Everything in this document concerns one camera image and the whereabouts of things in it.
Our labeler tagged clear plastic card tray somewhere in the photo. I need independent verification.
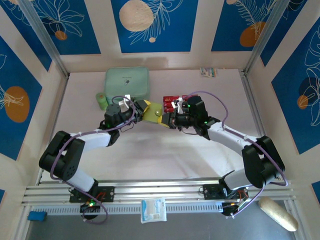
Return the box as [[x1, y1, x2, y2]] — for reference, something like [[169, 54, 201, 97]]
[[162, 93, 201, 114]]

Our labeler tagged green roll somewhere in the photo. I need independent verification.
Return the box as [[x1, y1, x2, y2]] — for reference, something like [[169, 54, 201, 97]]
[[95, 91, 110, 111]]

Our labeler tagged mint green zip pouch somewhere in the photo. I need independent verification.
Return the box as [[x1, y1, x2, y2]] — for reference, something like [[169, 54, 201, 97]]
[[103, 66, 151, 106]]

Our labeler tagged printed leaflet pack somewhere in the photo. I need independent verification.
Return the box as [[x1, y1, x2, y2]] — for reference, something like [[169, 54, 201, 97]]
[[199, 66, 218, 78]]

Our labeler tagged white wipes packet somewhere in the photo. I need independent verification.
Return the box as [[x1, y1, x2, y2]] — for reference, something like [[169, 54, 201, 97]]
[[140, 197, 168, 224]]

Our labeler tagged black controller board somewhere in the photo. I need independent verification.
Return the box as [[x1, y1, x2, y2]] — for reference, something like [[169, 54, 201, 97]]
[[79, 201, 101, 221], [221, 201, 250, 219]]

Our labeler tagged blue cloth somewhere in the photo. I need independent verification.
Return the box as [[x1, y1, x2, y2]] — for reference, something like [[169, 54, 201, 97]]
[[27, 211, 48, 222]]

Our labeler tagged beige oblong loaf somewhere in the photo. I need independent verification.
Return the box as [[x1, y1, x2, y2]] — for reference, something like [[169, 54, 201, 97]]
[[258, 196, 299, 232]]

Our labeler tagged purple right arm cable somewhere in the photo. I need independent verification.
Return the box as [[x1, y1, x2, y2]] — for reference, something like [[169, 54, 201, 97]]
[[184, 90, 291, 220]]

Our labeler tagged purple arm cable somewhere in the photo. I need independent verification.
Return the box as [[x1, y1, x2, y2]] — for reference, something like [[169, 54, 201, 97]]
[[49, 95, 140, 225], [184, 90, 291, 220]]

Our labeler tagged aluminium side rail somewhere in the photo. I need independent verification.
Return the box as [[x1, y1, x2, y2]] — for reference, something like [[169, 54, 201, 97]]
[[36, 74, 70, 186], [239, 70, 280, 180]]

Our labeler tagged aluminium rail frame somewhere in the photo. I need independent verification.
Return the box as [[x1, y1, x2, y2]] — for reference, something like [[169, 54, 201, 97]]
[[21, 176, 295, 208]]

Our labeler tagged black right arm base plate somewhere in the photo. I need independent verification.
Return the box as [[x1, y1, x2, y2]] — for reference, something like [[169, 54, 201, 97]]
[[202, 183, 249, 201]]

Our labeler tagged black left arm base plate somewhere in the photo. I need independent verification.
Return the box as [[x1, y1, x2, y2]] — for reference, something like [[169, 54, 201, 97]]
[[69, 186, 116, 203]]

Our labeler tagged slotted grey cable duct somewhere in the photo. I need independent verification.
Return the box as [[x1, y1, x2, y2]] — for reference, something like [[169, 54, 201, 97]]
[[31, 202, 225, 216]]

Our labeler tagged aluminium corner post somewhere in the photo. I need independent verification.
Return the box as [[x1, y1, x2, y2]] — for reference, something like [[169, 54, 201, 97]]
[[243, 0, 288, 76], [17, 0, 70, 79]]

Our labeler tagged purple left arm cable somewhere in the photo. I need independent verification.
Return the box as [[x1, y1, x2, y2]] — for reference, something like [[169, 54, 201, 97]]
[[49, 95, 140, 225]]

